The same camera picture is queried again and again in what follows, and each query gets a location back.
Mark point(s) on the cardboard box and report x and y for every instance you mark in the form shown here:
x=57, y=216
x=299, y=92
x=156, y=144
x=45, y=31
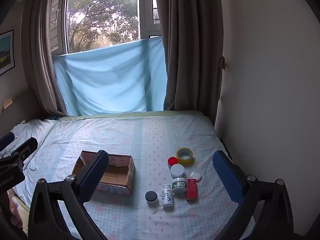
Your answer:
x=112, y=177

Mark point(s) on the white lid jar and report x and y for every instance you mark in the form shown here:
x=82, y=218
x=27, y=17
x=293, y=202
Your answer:
x=177, y=170

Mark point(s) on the dark lid small jar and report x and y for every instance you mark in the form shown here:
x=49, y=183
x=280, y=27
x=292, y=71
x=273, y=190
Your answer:
x=151, y=196

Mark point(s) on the red lid jar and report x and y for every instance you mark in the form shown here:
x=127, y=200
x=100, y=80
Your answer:
x=172, y=160

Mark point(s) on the small red box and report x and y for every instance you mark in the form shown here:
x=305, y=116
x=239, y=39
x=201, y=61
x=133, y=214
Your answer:
x=192, y=188

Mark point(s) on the white pillow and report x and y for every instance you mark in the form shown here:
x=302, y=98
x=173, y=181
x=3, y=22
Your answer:
x=37, y=128

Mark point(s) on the checked pink bow bedsheet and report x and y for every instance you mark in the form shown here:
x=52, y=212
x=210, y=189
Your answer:
x=150, y=135

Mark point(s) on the pale green sheet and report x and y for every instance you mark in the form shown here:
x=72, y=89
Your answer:
x=125, y=115

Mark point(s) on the white pill bottle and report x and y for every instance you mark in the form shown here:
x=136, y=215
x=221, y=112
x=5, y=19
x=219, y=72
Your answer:
x=167, y=198

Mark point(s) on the white window frame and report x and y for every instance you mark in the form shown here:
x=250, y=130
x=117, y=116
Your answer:
x=146, y=17

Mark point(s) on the tree outside window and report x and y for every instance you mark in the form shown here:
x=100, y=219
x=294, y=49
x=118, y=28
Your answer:
x=100, y=12

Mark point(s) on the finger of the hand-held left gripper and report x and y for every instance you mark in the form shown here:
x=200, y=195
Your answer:
x=7, y=140
x=26, y=148

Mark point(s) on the yellow tape roll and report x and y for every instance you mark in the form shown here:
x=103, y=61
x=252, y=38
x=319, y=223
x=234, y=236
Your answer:
x=186, y=162

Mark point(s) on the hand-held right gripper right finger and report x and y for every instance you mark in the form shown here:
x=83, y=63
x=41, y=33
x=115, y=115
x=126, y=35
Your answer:
x=227, y=177

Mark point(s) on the person's left hand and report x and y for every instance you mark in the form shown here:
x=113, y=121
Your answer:
x=14, y=211

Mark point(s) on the white earbuds case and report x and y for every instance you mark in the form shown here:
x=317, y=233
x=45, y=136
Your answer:
x=195, y=176

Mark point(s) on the brown curtain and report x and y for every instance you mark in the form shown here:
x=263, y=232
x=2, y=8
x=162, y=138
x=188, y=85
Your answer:
x=192, y=55
x=37, y=55

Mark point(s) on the light blue cloth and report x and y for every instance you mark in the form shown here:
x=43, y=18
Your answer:
x=107, y=80

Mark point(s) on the framed wall picture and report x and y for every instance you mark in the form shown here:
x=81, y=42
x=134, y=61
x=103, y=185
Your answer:
x=6, y=52

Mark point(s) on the green label jar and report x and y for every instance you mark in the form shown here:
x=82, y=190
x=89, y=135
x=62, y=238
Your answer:
x=179, y=185

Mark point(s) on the small beige wall fixture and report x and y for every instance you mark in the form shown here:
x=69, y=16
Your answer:
x=7, y=102

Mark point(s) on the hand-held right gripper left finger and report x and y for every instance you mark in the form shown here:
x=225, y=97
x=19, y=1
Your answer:
x=95, y=172

